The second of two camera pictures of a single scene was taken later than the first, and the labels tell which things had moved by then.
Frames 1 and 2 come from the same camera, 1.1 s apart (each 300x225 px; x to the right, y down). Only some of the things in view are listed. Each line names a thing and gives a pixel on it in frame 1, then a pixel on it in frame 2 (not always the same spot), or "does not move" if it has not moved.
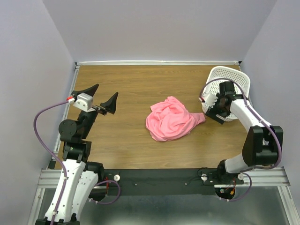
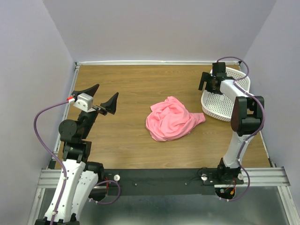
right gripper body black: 217,109 → 208,78
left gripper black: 110,105 does not move
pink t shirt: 170,120 does not move
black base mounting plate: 165,181 does not move
